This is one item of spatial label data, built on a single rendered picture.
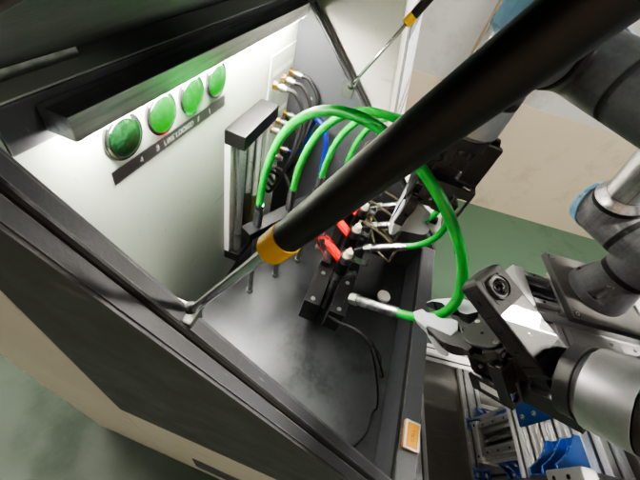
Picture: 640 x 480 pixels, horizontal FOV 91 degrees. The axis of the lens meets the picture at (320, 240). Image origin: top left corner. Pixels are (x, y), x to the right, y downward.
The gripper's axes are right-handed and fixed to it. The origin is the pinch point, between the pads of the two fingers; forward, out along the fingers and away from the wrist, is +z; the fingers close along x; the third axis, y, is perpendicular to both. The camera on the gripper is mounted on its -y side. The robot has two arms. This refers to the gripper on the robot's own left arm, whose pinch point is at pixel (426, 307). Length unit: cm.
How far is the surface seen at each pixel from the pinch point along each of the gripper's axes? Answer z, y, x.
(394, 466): 7.3, 29.1, -12.5
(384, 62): 25, -38, 29
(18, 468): 106, 34, -112
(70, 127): -4.8, -35.6, -27.9
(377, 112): 8.2, -28.5, 9.4
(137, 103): -0.6, -37.0, -22.6
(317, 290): 30.6, 2.4, -5.2
